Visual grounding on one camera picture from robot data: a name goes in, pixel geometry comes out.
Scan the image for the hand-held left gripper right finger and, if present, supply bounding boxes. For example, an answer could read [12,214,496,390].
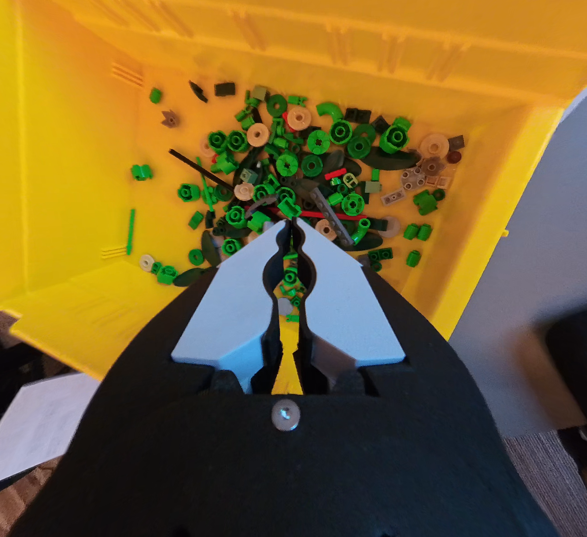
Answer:
[292,217,407,394]

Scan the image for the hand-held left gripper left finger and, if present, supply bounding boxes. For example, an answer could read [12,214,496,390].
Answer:
[171,220,292,394]

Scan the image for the green brick pieces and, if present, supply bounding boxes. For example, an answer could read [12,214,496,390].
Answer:
[131,84,441,324]

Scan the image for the long grey holed plate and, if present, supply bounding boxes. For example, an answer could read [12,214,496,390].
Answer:
[308,188,355,246]

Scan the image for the red thin rod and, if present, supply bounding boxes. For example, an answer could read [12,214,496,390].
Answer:
[245,206,367,221]

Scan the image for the black thin rod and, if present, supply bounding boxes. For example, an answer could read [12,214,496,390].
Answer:
[169,148,234,190]

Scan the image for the dark green leaf pieces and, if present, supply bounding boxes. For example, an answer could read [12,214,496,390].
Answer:
[173,146,422,287]

